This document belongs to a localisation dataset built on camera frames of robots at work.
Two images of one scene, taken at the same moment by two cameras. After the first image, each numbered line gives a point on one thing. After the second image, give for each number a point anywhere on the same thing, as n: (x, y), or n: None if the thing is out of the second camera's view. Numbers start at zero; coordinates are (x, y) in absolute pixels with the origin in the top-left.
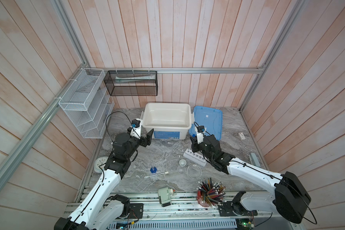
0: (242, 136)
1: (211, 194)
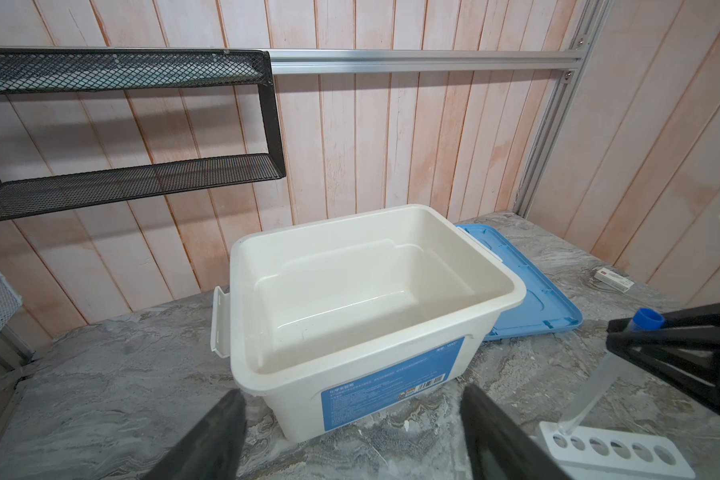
0: (604, 275)
1: None
